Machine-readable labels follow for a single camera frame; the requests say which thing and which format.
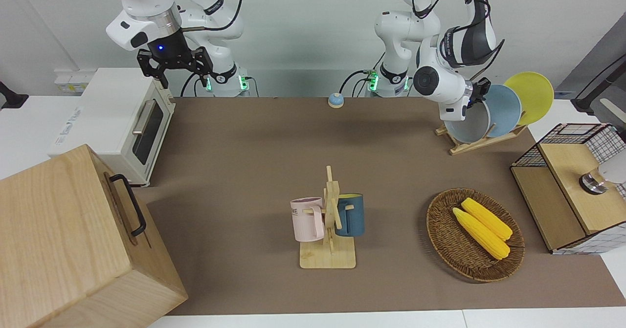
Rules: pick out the yellow plate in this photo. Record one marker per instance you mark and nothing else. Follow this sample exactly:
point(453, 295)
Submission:
point(535, 93)

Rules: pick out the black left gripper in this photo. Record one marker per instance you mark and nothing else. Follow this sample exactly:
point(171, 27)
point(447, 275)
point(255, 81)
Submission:
point(475, 98)

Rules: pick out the gray plate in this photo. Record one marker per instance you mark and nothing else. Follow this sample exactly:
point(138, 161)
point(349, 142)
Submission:
point(467, 125)

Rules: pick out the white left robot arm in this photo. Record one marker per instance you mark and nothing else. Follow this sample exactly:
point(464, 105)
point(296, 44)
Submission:
point(447, 92)

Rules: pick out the pink mug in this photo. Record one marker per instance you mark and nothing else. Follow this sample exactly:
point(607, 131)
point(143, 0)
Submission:
point(305, 220)

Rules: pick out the wooden mug tree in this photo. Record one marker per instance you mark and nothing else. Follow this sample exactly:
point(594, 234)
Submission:
point(328, 257)

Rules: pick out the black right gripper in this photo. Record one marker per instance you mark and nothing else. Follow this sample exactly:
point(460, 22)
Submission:
point(171, 52)

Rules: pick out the brown table mat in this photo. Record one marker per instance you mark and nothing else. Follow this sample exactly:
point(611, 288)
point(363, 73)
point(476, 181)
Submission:
point(274, 147)

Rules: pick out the yellow corn cob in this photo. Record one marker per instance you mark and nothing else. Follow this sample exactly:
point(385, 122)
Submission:
point(481, 236)
point(489, 219)

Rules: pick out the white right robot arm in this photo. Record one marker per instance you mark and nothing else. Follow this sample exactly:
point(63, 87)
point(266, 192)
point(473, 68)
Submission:
point(146, 5)

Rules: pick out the teal mug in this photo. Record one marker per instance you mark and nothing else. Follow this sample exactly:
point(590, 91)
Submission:
point(353, 215)

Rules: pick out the brown wicker basket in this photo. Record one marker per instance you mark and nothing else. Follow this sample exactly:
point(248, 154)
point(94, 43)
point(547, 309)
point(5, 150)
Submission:
point(455, 250)

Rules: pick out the wooden plate rack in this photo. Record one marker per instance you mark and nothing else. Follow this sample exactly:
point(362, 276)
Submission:
point(469, 147)

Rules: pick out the light blue plate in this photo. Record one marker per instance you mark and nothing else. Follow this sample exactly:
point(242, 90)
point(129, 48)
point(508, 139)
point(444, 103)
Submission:
point(506, 110)

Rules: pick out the white toaster oven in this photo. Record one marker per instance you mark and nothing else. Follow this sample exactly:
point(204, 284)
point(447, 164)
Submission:
point(110, 118)

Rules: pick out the small blue bell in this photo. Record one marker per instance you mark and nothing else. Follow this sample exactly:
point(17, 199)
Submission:
point(335, 100)

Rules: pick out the white cylinder grinder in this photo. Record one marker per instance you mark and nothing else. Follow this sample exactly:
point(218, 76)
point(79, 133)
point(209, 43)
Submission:
point(614, 171)

